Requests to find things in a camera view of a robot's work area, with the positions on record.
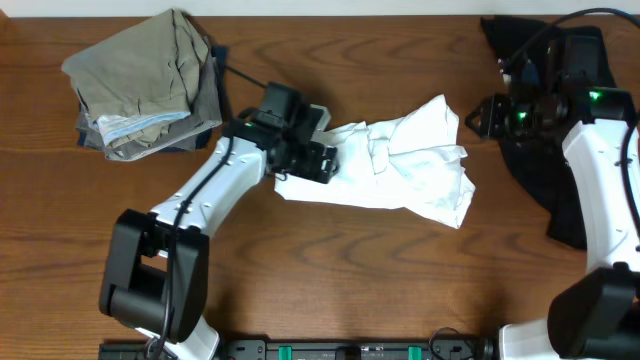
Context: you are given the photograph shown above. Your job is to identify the light blue folded garment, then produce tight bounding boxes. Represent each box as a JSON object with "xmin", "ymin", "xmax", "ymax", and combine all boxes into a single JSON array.
[{"xmin": 90, "ymin": 112, "xmax": 190, "ymax": 148}]

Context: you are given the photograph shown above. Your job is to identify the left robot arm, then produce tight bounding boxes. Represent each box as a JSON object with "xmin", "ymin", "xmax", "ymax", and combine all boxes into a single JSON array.
[{"xmin": 99, "ymin": 83, "xmax": 339, "ymax": 359}]

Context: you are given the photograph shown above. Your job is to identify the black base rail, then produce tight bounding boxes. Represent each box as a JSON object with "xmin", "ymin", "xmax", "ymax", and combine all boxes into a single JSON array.
[{"xmin": 97, "ymin": 327, "xmax": 501, "ymax": 360}]

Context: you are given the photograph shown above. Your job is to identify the white t-shirt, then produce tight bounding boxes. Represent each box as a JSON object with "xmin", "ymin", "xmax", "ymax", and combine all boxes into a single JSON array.
[{"xmin": 274, "ymin": 95, "xmax": 475, "ymax": 229}]

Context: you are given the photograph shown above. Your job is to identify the black t-shirt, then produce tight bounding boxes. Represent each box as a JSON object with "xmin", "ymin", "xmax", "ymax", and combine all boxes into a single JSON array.
[{"xmin": 480, "ymin": 16, "xmax": 616, "ymax": 250}]

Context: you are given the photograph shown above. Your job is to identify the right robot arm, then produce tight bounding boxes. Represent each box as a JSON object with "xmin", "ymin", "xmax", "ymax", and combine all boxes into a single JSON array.
[{"xmin": 465, "ymin": 36, "xmax": 639, "ymax": 359}]

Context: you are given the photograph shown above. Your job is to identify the khaki folded trousers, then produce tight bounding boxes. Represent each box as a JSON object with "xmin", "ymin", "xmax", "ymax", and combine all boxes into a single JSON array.
[{"xmin": 62, "ymin": 9, "xmax": 210, "ymax": 126}]

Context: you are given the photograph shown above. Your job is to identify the grey folded trousers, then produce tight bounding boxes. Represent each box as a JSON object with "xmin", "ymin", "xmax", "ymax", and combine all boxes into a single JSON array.
[{"xmin": 75, "ymin": 49, "xmax": 223, "ymax": 163}]

